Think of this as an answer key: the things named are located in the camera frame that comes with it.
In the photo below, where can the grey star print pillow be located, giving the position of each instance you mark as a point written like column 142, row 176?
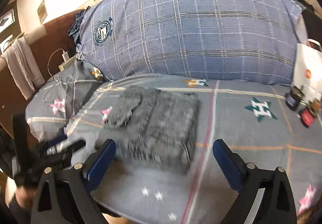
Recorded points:
column 63, row 93

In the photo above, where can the wooden glass pane door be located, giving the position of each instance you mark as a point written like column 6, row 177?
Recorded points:
column 8, row 22

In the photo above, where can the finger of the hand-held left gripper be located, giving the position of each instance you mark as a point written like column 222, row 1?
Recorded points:
column 58, row 140
column 71, row 147

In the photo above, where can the grey towel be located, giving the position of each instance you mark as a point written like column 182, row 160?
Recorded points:
column 24, row 62

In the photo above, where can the white charger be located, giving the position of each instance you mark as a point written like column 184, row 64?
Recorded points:
column 65, row 55

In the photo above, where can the brown headboard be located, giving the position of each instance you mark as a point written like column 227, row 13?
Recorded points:
column 50, row 37

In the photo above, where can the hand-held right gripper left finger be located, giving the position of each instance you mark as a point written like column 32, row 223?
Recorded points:
column 100, row 163

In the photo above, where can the dark cloth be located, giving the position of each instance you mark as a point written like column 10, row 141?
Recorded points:
column 312, row 25

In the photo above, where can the blue plaid folded duvet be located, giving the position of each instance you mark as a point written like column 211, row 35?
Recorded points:
column 191, row 32

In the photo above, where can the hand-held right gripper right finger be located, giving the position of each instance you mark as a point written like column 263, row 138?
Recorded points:
column 226, row 161

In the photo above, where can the small wall picture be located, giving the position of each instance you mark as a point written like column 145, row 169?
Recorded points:
column 42, row 11

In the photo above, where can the white power strip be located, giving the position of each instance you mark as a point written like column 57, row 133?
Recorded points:
column 67, row 63

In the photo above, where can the person's dark clothing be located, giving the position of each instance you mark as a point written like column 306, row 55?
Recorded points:
column 6, row 151

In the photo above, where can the grey denim pants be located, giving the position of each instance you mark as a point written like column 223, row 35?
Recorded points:
column 166, row 123

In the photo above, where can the person's left forearm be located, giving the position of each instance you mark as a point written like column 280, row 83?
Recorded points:
column 22, row 201

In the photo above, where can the white paper bag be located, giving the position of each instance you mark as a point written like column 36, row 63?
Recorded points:
column 310, row 68

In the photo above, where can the red small jar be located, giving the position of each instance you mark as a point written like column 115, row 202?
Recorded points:
column 308, row 115

